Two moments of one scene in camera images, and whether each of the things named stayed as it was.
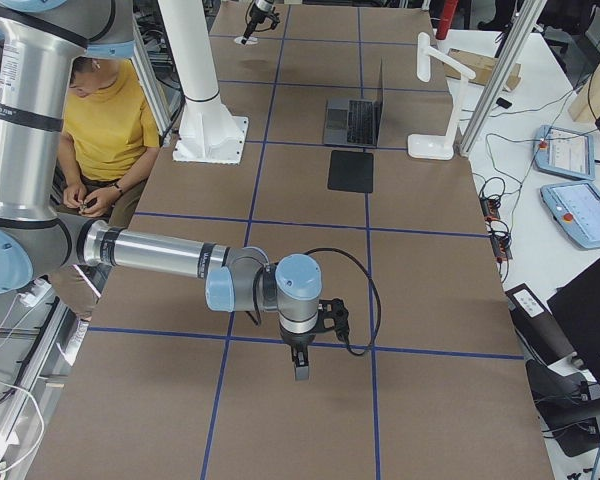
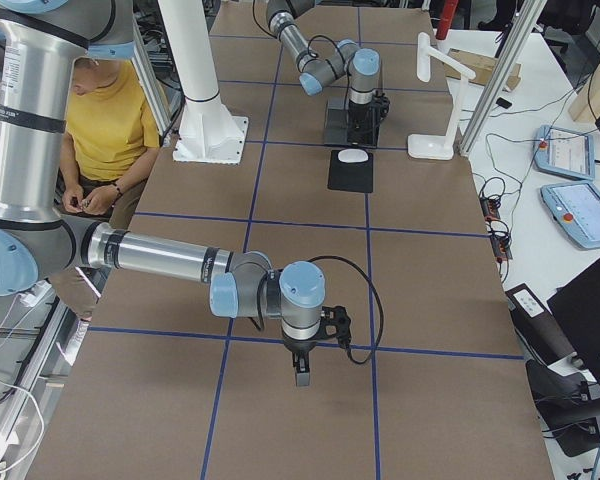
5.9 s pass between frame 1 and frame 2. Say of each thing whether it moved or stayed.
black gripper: moved
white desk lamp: stayed
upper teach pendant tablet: stayed
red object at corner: stayed
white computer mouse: moved
